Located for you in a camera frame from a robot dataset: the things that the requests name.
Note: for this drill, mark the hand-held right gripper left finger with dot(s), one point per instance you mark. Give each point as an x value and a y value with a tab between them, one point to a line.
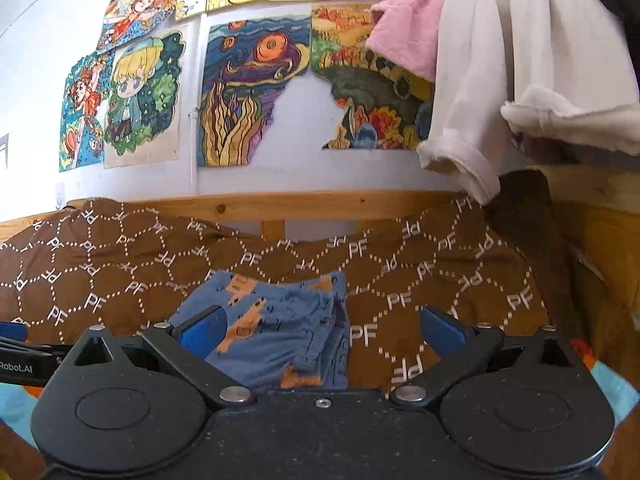
200	334

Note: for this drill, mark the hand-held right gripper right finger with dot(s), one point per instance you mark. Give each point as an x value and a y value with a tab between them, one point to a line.
441	329

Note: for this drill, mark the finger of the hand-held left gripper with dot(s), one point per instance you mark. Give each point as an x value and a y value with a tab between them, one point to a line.
12	330

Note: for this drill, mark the blue pants with orange print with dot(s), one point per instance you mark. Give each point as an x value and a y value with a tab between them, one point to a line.
280	325

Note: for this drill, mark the brown patterned blanket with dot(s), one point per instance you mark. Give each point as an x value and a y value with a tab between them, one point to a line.
125	260

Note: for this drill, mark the wooden cabinet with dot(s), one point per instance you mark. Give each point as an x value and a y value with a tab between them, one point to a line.
605	260

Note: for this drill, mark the white hanging garment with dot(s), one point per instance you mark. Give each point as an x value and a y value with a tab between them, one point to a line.
525	60

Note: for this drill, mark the pink towel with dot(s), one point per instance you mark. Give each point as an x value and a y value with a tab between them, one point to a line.
405	30

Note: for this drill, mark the white wall socket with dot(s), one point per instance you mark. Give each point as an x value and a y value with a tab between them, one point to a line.
59	196

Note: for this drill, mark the white wall pipe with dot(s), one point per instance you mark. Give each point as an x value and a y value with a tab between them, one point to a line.
194	150

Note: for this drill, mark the orange-haired cartoon girl wall poster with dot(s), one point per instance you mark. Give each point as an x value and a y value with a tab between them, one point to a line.
140	10
82	115

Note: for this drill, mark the blond cartoon child wall poster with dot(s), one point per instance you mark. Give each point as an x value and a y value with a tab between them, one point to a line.
140	100

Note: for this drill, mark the swirly sea wall poster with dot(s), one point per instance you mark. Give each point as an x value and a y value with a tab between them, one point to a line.
245	95

